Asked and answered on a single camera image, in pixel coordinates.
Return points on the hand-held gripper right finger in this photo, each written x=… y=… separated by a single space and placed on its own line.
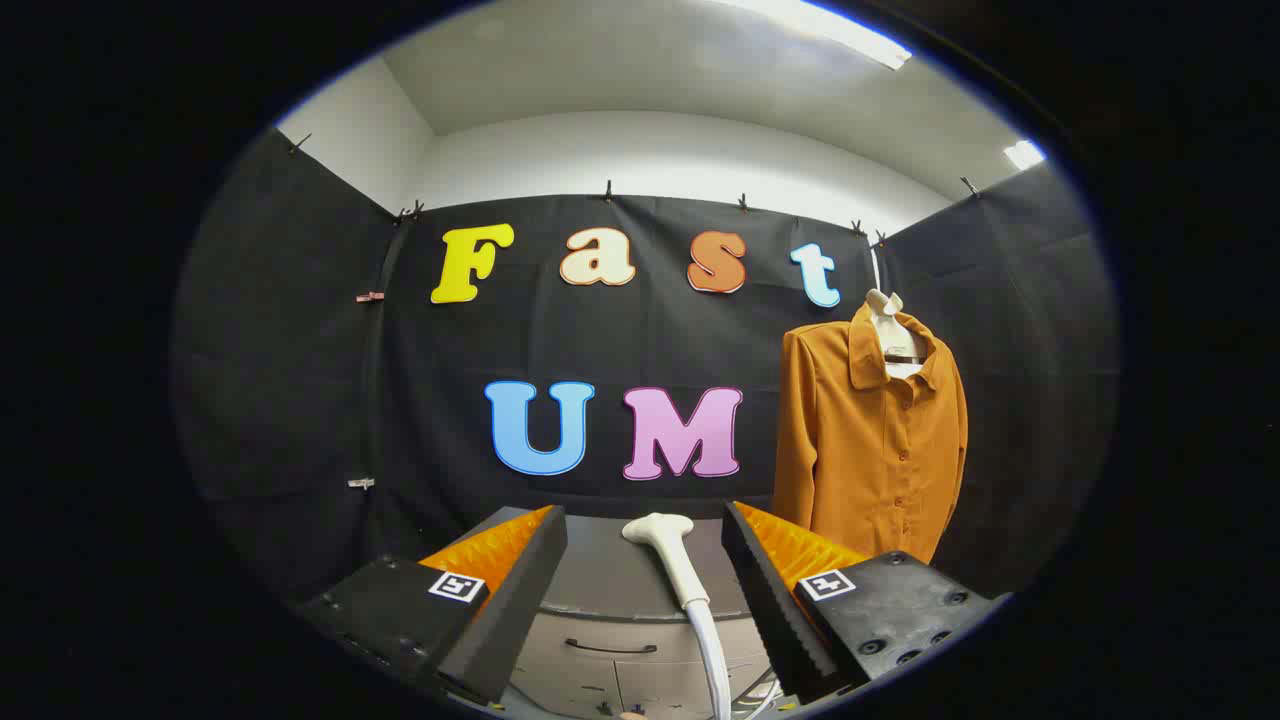
x=765 y=610

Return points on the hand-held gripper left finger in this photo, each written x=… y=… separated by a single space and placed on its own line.
x=520 y=600

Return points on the white garment steamer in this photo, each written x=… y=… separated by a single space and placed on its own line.
x=672 y=550

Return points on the orange button shirt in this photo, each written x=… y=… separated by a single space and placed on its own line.
x=870 y=460

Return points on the white clothes hanger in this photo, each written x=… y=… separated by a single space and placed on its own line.
x=895 y=325

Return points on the grey cabinet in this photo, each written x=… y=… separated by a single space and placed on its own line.
x=620 y=580

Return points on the small ceiling light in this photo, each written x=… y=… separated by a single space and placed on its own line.
x=1024 y=154

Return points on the long ceiling light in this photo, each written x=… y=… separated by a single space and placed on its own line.
x=840 y=25

